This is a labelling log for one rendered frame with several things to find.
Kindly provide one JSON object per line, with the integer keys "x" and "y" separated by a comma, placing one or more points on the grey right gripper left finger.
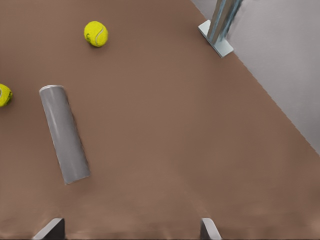
{"x": 52, "y": 229}

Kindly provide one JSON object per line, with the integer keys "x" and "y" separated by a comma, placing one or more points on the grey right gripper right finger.
{"x": 208, "y": 230}

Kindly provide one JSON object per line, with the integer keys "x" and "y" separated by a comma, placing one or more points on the grey tennis ball tube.
{"x": 64, "y": 133}

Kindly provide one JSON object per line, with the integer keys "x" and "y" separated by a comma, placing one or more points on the yellow tennis ball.
{"x": 96, "y": 33}
{"x": 4, "y": 95}

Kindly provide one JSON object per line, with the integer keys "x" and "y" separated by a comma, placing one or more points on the silver frame post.
{"x": 220, "y": 25}

